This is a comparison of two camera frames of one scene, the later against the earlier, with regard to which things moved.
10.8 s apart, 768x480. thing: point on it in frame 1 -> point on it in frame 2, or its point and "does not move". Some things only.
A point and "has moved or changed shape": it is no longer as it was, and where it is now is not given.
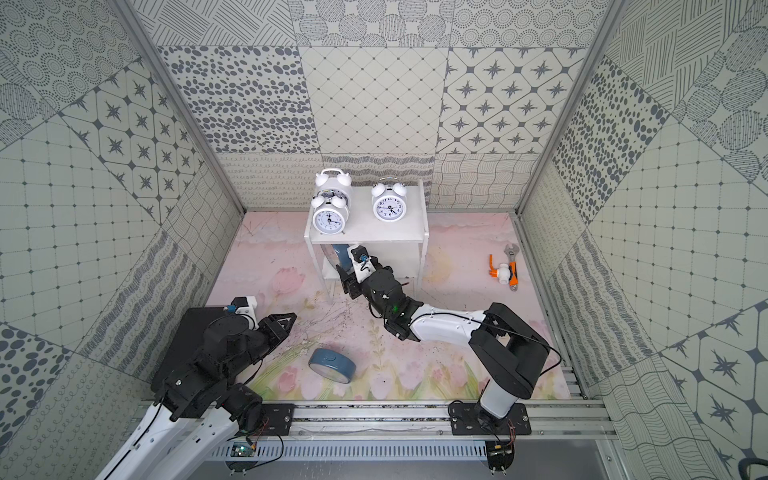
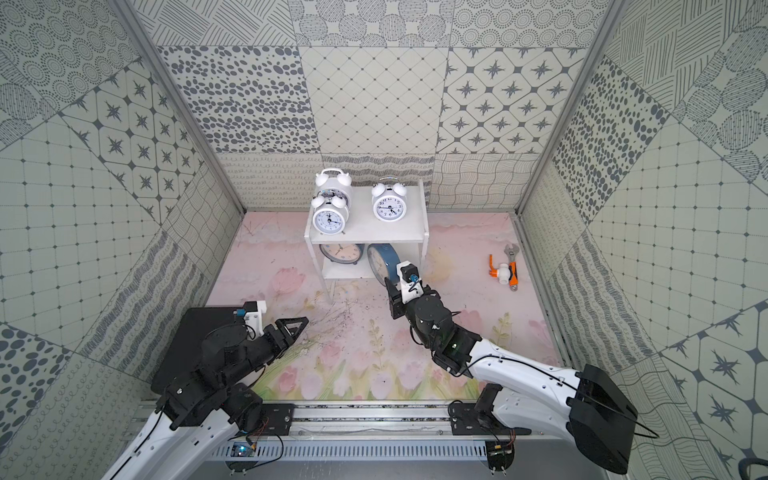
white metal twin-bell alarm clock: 389,204 does not move
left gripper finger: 287,319 -> 303,320
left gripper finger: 285,335 -> 305,322
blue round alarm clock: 344,259 has moved or changed shape
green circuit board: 242,449 does not move
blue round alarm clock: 332,365 -> 383,260
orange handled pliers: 513,278 does not move
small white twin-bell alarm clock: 330,215 does not move
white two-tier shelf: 400,244 does not move
